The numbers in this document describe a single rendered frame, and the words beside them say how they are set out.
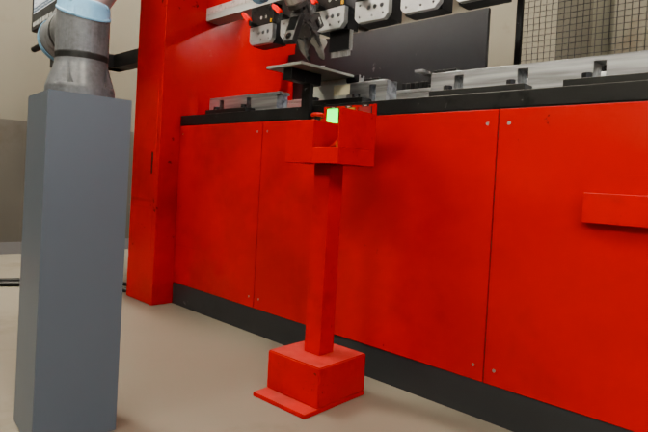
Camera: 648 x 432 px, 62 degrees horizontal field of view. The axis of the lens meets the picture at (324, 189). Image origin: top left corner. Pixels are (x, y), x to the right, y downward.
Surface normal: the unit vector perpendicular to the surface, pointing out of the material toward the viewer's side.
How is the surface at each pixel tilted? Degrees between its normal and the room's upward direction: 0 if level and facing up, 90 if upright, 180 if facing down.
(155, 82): 90
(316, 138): 90
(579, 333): 90
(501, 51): 90
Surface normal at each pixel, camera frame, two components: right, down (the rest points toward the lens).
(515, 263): -0.69, -0.03
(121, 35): 0.65, 0.05
